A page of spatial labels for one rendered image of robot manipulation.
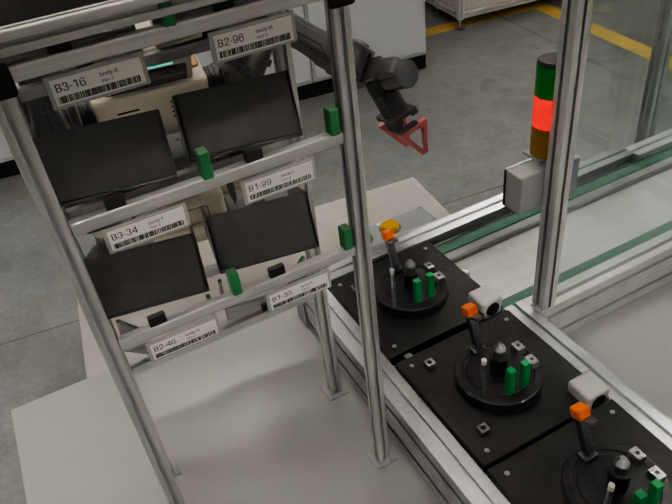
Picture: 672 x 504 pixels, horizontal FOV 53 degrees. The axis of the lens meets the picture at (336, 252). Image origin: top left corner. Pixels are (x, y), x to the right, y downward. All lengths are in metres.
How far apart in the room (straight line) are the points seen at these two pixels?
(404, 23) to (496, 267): 3.21
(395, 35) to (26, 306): 2.71
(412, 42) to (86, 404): 3.60
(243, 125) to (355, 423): 0.64
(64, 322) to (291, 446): 1.96
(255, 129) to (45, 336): 2.34
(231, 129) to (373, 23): 3.67
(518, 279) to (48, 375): 1.95
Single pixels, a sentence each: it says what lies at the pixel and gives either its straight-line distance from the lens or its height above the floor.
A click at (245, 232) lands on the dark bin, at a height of 1.34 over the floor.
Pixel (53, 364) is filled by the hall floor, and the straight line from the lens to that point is 2.88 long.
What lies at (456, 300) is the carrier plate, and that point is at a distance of 1.27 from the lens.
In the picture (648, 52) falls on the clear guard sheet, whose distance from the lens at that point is 1.17.
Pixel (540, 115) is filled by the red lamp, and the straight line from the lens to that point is 1.08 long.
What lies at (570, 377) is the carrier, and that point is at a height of 0.97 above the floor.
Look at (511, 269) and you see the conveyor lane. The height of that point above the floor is 0.92.
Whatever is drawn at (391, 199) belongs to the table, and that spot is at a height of 0.86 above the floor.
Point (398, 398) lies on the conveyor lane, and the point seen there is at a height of 0.96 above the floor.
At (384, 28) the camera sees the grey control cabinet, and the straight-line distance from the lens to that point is 4.45.
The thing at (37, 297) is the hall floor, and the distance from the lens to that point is 3.25.
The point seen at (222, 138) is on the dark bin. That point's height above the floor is 1.48.
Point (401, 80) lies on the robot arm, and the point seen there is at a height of 1.27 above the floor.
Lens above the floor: 1.82
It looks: 37 degrees down
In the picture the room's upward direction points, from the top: 7 degrees counter-clockwise
